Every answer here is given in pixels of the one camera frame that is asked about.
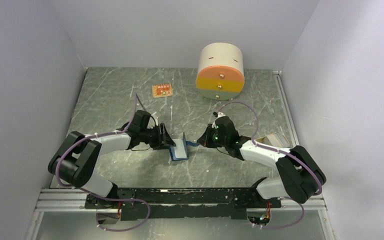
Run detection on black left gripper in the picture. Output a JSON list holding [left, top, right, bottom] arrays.
[[140, 123, 177, 151]]

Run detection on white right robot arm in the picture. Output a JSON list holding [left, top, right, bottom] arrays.
[[197, 116, 327, 207]]

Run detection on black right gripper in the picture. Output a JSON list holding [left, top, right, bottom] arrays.
[[197, 123, 228, 149]]

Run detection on round pastel drawer cabinet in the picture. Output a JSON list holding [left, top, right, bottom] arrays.
[[195, 42, 245, 101]]

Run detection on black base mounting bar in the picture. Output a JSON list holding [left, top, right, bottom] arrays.
[[84, 187, 281, 221]]

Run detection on stack of credit cards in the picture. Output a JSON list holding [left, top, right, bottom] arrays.
[[265, 132, 292, 149]]

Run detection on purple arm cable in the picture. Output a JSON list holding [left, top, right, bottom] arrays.
[[55, 93, 152, 232], [213, 100, 324, 230]]

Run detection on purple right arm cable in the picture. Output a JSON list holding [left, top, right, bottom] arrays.
[[213, 100, 324, 230]]

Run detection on beige card tray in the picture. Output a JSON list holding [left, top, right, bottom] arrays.
[[254, 132, 292, 148]]

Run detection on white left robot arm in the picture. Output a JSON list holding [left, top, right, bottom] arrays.
[[47, 110, 176, 208]]

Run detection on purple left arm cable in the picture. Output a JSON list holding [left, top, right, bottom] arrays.
[[55, 93, 152, 232]]

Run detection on blue card holder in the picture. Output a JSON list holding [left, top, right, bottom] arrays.
[[169, 132, 199, 162]]

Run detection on orange patterned card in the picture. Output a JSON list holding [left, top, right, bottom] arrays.
[[152, 83, 173, 98]]

